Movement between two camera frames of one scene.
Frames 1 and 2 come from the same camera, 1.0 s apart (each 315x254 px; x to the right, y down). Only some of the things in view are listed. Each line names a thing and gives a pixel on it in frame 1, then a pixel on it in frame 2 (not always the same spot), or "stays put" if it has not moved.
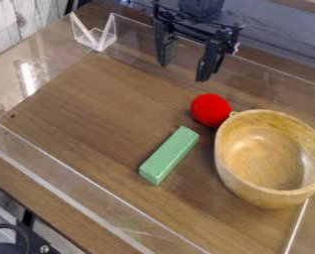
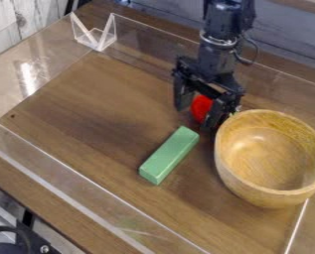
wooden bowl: [270, 157] stays put
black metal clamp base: [38, 246] stays put
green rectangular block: [170, 154] stays put
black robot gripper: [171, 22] to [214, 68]
